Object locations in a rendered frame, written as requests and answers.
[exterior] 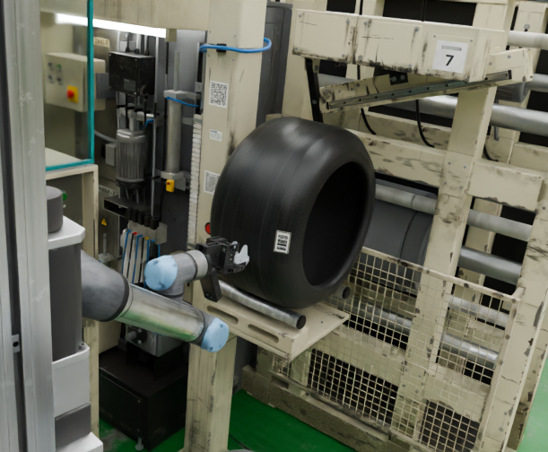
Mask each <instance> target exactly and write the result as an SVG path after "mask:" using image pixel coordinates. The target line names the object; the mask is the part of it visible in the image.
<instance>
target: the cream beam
mask: <svg viewBox="0 0 548 452"><path fill-rule="evenodd" d="M504 34H505V31H504V30H490V29H482V28H474V27H465V26H456V25H448V24H439V23H431V22H415V21H407V20H398V19H389V18H381V17H372V16H364V15H355V14H347V13H330V12H321V11H312V10H303V9H296V15H295V23H294V32H293V41H292V50H291V54H292V55H295V56H301V57H312V58H317V59H324V60H329V61H335V62H341V63H346V64H353V65H363V66H369V67H375V68H381V69H387V70H392V71H398V72H404V73H410V74H420V75H427V76H432V77H439V78H444V79H449V80H456V81H461V82H468V83H469V82H480V81H483V78H485V75H486V71H487V66H488V63H489V58H490V55H491V54H496V53H500V52H501V46H502V42H503V38H504ZM438 40H446V41H454V42H461V43H468V49H467V52H466V57H465V65H464V70H463V73H462V74H461V73H455V72H450V71H443V70H437V69H432V66H433V60H434V56H435V50H436V46H437V41H438Z"/></svg>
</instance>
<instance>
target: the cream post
mask: <svg viewBox="0 0 548 452"><path fill-rule="evenodd" d="M265 10H266V0H210V5H209V21H208V37H207V43H208V44H207V45H217V43H224V44H227V47H233V48H242V49H253V48H262V47H263V40H264V29H265ZM261 60H262V52H259V53H239V52H234V51H229V50H226V53H220V52H216V49H211V48H208V49H207V52H206V68H205V84H204V114H203V130H202V145H201V161H200V177H199V196H198V208H197V225H196V243H198V242H201V243H203V244H206V238H211V233H208V232H207V231H206V225H208V224H210V214H211V207H212V201H213V195H212V194H209V193H206V192H204V170H208V171H211V172H214V173H217V174H220V175H221V173H222V170H223V168H224V166H225V164H226V162H227V160H228V159H229V158H230V156H231V154H232V153H233V151H234V150H235V149H236V147H237V146H238V145H239V144H240V143H241V142H242V141H243V140H244V139H245V138H246V137H247V136H248V135H249V134H250V133H251V132H252V131H253V130H254V129H256V121H257V101H258V91H259V81H260V71H261ZM210 80H211V81H216V82H220V83H228V84H229V88H228V101H227V108H222V107H217V106H214V105H210V104H209V91H210ZM210 129H212V130H215V131H219V132H222V141H221V142H220V141H217V140H214V139H210ZM197 294H198V280H196V281H194V286H193V302H192V306H194V307H196V308H198V309H201V310H203V309H204V303H203V302H201V301H199V300H198V299H197ZM236 344H237V335H235V334H233V333H232V332H229V337H228V339H227V341H226V344H225V345H224V346H223V347H222V348H221V349H220V350H219V351H218V352H208V351H207V350H203V349H202V348H201V347H199V346H197V345H195V344H192V343H191V344H190V349H189V364H188V381H187V411H186V428H185V442H184V452H226V451H227V446H228V435H229V425H230V415H231V395H232V385H233V375H234V364H235V354H236Z"/></svg>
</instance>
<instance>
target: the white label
mask: <svg viewBox="0 0 548 452"><path fill-rule="evenodd" d="M290 239H291V233H290V232H285V231H280V230H277V231H276V236H275V243H274V251H276V252H281V253H285V254H288V252H289V246H290Z"/></svg>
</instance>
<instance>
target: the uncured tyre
mask: <svg viewBox="0 0 548 452"><path fill-rule="evenodd" d="M375 193H376V179H375V171H374V167H373V163H372V160H371V158H370V155H369V154H368V152H367V150H366V148H365V146H364V144H363V142H362V141H361V139H360V138H359V137H358V136H357V135H355V134H354V133H352V132H350V131H348V130H347V129H345V128H343V127H340V126H332V125H329V124H324V123H320V122H316V121H312V120H307V119H304V118H299V117H277V118H273V119H270V120H268V121H266V122H265V123H263V124H262V125H260V126H258V127H257V128H256V129H254V130H253V131H252V132H251V133H250V134H249V135H248V136H247V137H246V138H245V139H244V140H243V141H242V142H241V143H240V144H239V145H238V146H237V147H236V149H235V150H234V151H233V153H232V154H231V156H230V158H229V159H228V160H227V162H226V164H225V166H224V168H223V170H222V173H221V175H220V177H219V179H218V182H217V185H216V188H215V191H214V194H213V201H212V207H211V214H210V233H211V237H216V236H220V238H225V239H227V241H228V242H230V243H232V242H233V241H237V242H238V243H239V253H240V251H241V249H242V248H243V246H245V245H247V246H248V256H249V261H248V264H247V265H246V267H245V268H244V269H243V270H242V271H240V272H236V273H231V274H225V275H224V276H225V277H226V278H227V279H228V280H230V281H231V282H232V283H233V284H234V285H235V286H237V287H238V288H241V289H242V290H244V291H248V292H250V293H252V294H253V293H254V294H255V295H257V296H258V297H261V298H263V299H265V300H269V301H271V302H273V303H275V304H277V305H280V306H282V307H288V308H291V309H305V308H308V307H310V306H312V305H314V304H316V303H318V302H320V301H321V300H324V299H326V298H327V297H329V296H330V295H331V294H332V293H334V292H335V291H336V290H337V289H338V288H339V286H340V285H341V284H342V283H343V282H344V280H345V279H346V277H347V276H348V274H349V273H350V272H351V270H352V268H353V266H354V264H355V262H356V261H357V259H358V256H359V254H360V252H361V250H362V247H363V245H364V242H365V239H366V237H367V234H368V231H369V228H370V222H371V218H372V214H373V209H374V203H375ZM277 230H280V231H285V232H290V233H291V239H290V246H289V252H288V254H285V253H281V252H276V251H274V243H275V236H276V231H277Z"/></svg>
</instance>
